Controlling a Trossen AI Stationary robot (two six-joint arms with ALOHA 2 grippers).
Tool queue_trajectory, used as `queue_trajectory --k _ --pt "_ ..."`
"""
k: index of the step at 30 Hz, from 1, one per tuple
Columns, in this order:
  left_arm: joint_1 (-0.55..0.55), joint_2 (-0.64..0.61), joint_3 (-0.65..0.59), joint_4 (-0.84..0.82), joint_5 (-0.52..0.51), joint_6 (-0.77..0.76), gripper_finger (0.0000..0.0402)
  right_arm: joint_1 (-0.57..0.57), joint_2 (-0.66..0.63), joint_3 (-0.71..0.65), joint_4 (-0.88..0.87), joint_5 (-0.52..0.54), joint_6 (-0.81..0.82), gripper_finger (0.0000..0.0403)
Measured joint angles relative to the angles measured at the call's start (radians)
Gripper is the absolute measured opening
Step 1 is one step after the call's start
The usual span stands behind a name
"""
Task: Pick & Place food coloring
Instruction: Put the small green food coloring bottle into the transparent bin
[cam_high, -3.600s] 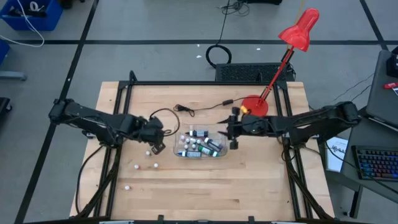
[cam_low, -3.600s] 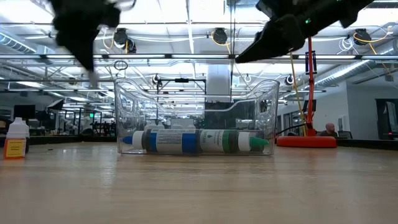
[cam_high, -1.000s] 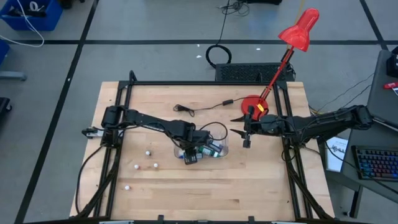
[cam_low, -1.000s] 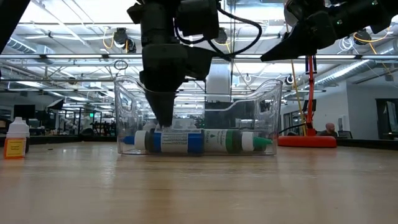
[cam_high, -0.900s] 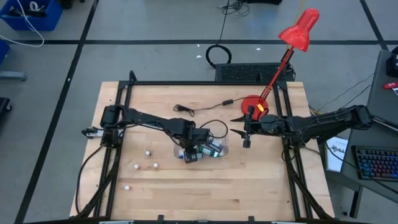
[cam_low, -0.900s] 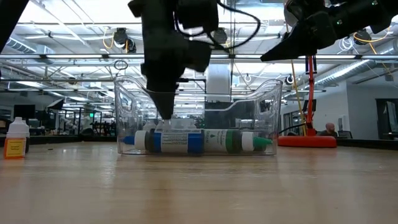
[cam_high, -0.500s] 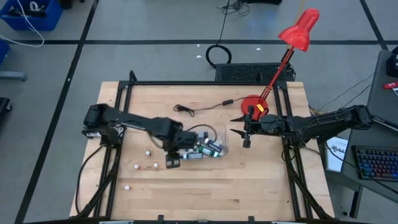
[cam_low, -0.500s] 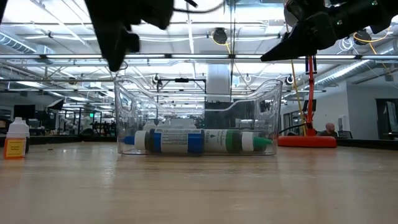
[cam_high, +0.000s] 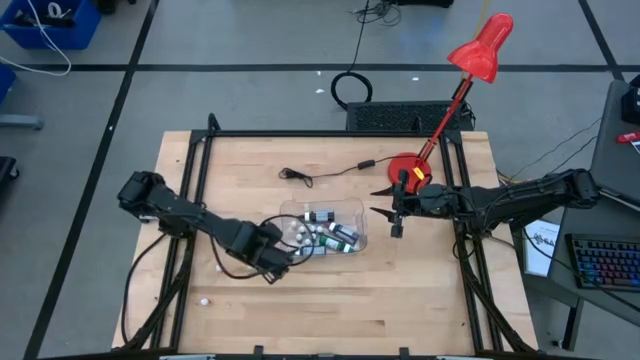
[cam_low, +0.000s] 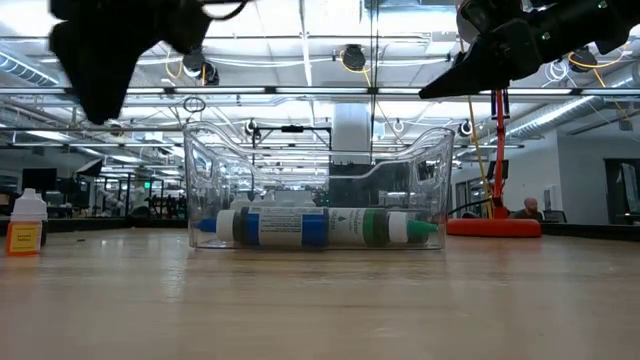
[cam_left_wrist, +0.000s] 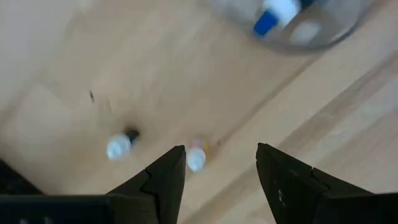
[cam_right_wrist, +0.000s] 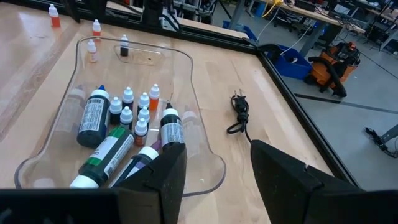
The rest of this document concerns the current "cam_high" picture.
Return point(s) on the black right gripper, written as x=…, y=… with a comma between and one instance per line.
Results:
x=430, y=200

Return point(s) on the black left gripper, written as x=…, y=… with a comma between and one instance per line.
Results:
x=275, y=257

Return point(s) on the large blue food coloring bottle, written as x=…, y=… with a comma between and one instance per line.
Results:
x=312, y=250

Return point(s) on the large purple food coloring bottle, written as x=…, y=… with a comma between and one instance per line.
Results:
x=345, y=233

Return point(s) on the large black food coloring bottle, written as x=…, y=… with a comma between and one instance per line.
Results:
x=320, y=216

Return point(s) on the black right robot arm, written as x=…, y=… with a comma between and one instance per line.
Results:
x=525, y=195

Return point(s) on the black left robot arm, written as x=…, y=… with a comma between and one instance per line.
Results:
x=200, y=220

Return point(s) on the clear plastic bin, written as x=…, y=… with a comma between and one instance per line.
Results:
x=350, y=210

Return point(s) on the black table clamp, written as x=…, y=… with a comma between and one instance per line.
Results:
x=258, y=350
x=404, y=351

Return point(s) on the white paper sheet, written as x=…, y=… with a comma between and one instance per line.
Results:
x=542, y=250

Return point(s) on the red desk lamp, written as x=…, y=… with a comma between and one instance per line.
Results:
x=480, y=50

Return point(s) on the backlit computer keyboard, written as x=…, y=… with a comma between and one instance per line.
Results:
x=605, y=260

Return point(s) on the grey desk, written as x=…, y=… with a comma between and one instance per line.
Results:
x=615, y=170

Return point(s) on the blue plastic floor bin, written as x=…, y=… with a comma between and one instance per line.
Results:
x=50, y=25

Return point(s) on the black metal rig frame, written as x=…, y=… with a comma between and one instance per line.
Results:
x=325, y=133

